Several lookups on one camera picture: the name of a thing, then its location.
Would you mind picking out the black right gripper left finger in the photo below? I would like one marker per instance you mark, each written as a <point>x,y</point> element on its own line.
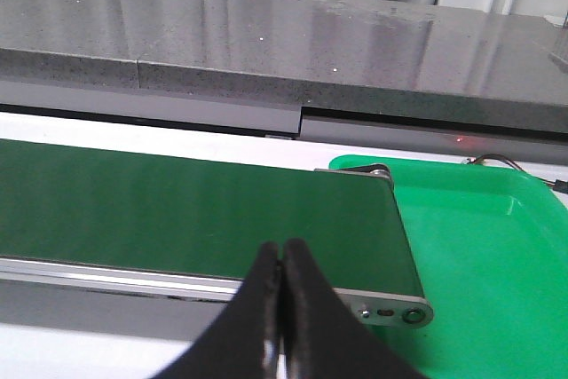
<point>243,341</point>

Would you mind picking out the aluminium conveyor frame rail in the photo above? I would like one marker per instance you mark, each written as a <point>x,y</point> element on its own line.
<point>370,307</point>

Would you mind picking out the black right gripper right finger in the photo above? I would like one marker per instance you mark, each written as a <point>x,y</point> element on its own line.
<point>322,337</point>

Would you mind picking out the green plastic tray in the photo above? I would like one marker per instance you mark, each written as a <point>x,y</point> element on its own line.
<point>490,245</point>

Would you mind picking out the grey cabinet front panel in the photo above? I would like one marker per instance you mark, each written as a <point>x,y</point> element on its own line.
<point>162,109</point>

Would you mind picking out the grey stone countertop slab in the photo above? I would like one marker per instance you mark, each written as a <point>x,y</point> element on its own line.
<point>426,63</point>

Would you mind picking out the green conveyor belt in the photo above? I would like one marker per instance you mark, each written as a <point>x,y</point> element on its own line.
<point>169,214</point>

